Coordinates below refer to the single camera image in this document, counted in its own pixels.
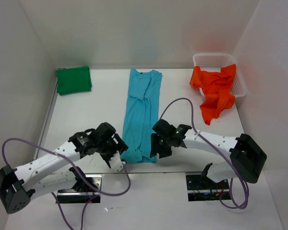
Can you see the orange t shirt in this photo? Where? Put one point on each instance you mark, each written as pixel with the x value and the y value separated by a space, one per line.
pixel 216 87

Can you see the light blue t shirt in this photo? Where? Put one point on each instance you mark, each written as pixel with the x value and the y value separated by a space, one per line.
pixel 142 108

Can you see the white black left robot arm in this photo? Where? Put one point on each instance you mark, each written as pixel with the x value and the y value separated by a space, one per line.
pixel 56 170

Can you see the white plastic basket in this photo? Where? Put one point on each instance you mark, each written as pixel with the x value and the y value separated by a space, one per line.
pixel 224 63

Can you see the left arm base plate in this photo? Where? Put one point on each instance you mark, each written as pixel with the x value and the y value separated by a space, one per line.
pixel 81 196

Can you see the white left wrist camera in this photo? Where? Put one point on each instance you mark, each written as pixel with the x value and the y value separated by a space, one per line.
pixel 117 164

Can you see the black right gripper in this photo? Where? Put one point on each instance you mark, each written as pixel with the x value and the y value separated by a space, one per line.
pixel 155 147

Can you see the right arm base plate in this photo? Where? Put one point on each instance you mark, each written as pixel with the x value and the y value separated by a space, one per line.
pixel 204 189

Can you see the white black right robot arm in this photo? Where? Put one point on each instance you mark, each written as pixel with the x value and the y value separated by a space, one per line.
pixel 243 158

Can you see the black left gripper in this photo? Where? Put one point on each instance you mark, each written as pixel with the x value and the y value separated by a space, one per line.
pixel 119 147

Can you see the green t shirt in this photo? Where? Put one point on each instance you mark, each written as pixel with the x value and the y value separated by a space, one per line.
pixel 73 80

